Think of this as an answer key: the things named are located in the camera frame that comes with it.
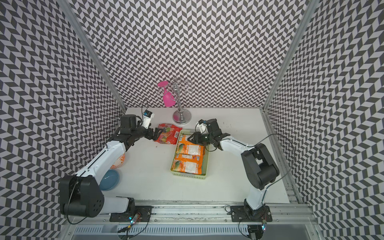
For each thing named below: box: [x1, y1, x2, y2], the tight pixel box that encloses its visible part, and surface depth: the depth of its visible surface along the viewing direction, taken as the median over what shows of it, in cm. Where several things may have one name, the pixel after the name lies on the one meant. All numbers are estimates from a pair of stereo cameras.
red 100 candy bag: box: [154, 123, 183, 145], surface depth 99 cm
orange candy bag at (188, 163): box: [171, 154, 204, 174], surface depth 84 cm
